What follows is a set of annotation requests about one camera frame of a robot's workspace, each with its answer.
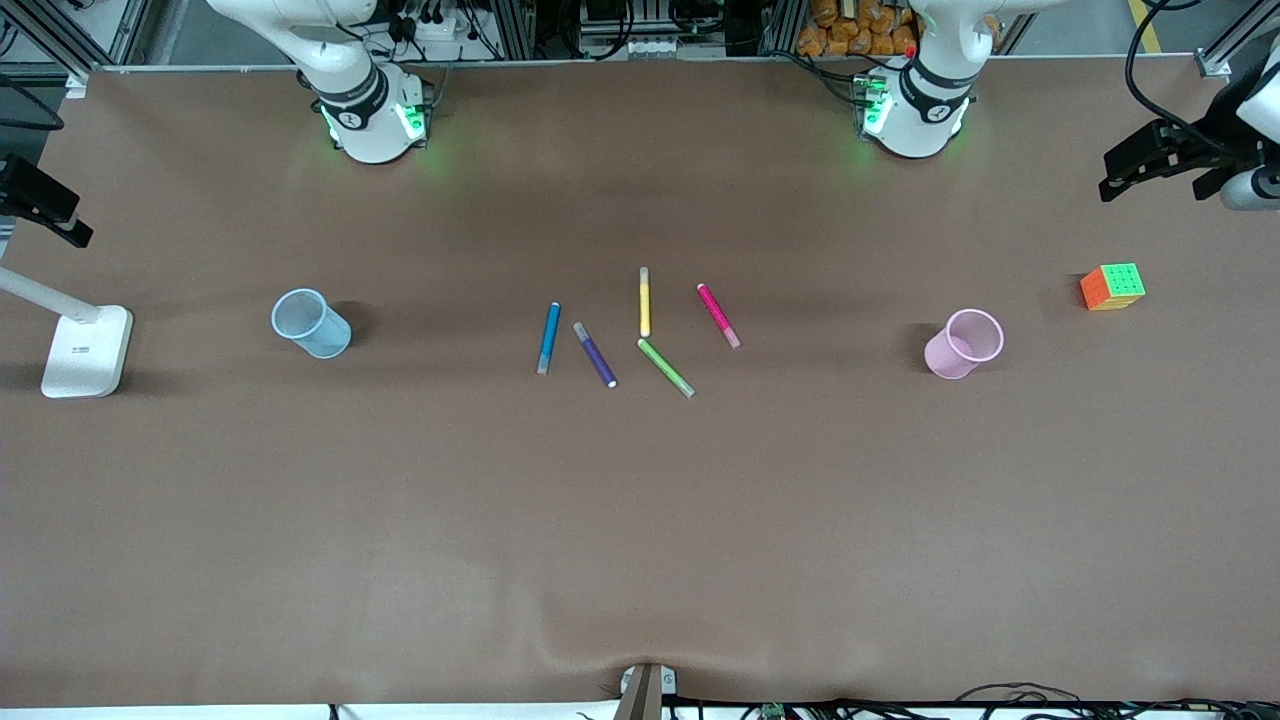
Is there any green marker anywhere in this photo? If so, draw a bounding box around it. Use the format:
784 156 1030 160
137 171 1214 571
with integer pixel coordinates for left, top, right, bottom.
637 338 696 399

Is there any orange snack bag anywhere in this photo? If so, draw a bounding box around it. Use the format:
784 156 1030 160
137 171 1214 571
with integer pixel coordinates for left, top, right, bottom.
795 0 921 58

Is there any light blue mesh cup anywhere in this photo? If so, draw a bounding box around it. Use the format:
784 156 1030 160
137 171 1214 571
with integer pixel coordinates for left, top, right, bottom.
271 288 353 359

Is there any purple marker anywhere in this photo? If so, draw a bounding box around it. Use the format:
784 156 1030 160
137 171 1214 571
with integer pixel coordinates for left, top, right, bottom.
572 321 619 390

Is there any brown table cover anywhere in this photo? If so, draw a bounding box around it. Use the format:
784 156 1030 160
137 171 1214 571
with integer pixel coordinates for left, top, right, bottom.
0 55 1280 707

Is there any pink mesh cup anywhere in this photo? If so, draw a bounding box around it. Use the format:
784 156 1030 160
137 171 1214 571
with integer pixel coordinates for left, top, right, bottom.
923 308 1005 381

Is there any colourful puzzle cube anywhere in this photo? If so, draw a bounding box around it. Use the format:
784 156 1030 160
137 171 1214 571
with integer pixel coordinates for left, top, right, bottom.
1079 262 1147 312

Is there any aluminium frame post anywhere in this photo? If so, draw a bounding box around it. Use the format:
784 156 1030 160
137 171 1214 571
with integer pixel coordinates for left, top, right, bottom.
762 0 801 56
495 0 536 61

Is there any white power strip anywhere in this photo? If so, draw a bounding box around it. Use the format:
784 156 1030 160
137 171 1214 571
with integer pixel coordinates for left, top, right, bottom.
400 10 491 63

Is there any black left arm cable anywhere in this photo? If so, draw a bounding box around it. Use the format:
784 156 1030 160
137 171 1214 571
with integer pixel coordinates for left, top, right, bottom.
1124 0 1251 161

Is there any aluminium frame profile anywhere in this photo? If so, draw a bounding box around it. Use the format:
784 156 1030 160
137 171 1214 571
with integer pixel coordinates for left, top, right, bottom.
15 0 111 99
1195 0 1280 79

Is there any blue marker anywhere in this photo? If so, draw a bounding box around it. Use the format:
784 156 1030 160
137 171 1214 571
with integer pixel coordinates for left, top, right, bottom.
537 302 562 376

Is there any pink marker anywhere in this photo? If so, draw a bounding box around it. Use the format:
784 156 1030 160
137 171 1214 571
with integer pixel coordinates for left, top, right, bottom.
696 283 743 350

